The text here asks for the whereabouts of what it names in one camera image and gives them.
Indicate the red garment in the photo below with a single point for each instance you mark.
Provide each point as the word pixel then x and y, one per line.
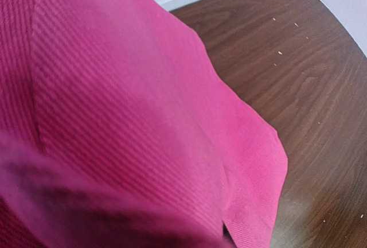
pixel 116 131

